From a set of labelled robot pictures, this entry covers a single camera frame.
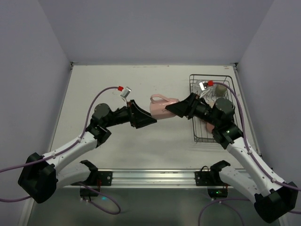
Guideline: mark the clear glass cup left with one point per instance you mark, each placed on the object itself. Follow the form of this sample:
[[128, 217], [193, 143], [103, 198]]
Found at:
[[198, 87]]

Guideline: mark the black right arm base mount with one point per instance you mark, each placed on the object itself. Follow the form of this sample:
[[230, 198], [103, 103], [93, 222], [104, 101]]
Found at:
[[209, 177]]

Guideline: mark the grey-beige speckled cup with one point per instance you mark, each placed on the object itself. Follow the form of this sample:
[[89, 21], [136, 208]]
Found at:
[[220, 90]]

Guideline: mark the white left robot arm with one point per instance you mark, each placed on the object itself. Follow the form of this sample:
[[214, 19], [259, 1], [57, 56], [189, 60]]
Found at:
[[39, 177]]

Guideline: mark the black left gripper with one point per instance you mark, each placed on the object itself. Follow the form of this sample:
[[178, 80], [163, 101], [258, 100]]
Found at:
[[132, 114]]

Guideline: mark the matte pink tumbler cup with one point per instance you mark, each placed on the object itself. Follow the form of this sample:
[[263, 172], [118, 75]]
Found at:
[[209, 127]]

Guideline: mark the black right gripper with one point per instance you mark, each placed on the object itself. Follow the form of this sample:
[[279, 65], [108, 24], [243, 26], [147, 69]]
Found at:
[[191, 106]]

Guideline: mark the aluminium mounting rail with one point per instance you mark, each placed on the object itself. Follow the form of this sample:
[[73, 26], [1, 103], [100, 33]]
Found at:
[[150, 177]]

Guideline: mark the clear glass cup right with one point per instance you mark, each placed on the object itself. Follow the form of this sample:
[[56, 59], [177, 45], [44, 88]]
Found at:
[[211, 88]]

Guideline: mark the black wire dish rack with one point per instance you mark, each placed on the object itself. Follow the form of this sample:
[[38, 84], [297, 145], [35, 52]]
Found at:
[[200, 133]]

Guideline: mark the clear glass cup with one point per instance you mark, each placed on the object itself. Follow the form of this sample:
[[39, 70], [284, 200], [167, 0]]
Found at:
[[211, 88], [198, 87]]

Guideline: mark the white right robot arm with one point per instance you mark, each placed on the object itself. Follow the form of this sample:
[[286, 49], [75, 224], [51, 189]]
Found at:
[[270, 194]]

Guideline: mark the glossy pink handled mug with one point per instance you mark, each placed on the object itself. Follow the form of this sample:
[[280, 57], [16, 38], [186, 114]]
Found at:
[[158, 103]]

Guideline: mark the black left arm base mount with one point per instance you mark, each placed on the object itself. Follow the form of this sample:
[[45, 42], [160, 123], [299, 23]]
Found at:
[[97, 178]]

